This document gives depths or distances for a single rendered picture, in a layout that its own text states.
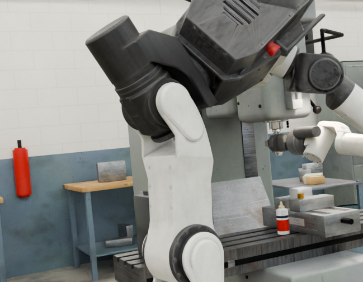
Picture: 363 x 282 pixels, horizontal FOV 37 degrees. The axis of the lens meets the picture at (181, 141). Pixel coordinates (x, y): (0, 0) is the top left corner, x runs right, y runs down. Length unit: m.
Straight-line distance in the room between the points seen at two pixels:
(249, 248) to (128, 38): 0.84
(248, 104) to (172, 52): 0.70
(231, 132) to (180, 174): 1.06
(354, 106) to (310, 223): 0.54
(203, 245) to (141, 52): 0.44
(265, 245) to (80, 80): 4.49
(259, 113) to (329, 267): 0.53
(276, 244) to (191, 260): 0.64
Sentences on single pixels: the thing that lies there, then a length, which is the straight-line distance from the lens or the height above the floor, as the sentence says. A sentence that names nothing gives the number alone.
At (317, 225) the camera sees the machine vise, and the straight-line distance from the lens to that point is 1.82.
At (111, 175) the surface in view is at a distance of 5.51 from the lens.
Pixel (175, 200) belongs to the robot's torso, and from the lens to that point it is 1.22.
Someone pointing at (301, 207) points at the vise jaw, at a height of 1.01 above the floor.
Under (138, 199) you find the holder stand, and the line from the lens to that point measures 1.70.
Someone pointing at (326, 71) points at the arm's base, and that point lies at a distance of 1.38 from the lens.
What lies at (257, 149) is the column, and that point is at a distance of 2.32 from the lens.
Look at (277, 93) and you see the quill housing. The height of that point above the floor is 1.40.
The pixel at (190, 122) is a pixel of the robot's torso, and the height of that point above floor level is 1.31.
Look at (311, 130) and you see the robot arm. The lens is 1.68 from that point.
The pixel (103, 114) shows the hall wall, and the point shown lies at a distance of 6.06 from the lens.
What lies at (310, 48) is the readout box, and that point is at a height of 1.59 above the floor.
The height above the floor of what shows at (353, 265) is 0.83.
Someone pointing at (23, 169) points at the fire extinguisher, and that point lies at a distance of 5.69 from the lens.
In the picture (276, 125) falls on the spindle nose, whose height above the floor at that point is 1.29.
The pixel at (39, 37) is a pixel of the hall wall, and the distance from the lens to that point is 6.00.
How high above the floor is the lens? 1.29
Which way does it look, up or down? 1 degrees down
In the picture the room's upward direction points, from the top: 5 degrees counter-clockwise
